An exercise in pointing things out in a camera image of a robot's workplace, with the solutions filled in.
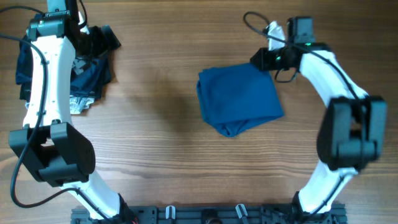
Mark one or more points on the right white clip on rail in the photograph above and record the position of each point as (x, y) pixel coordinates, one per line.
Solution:
(242, 213)

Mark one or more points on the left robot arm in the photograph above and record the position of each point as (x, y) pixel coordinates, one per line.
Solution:
(48, 145)

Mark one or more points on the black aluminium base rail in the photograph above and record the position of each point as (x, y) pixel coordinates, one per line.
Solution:
(264, 214)

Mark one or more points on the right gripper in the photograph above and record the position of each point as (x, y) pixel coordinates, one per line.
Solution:
(263, 64)

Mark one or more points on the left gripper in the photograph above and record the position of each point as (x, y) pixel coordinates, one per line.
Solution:
(104, 46)

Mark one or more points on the blue polo shirt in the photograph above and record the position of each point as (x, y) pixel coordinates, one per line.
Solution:
(237, 98)

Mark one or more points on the black folded garment underneath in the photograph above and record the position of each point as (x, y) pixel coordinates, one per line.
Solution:
(57, 63)

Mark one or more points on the light blue folded jeans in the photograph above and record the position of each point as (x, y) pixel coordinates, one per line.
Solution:
(79, 104)

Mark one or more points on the white clip on rail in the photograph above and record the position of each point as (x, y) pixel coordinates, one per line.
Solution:
(170, 213)
(242, 213)

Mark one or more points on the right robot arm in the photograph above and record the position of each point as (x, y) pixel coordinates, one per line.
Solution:
(352, 131)

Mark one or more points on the navy folded garment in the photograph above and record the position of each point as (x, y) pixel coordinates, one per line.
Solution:
(88, 83)

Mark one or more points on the left white clip on rail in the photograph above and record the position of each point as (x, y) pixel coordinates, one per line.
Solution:
(170, 213)

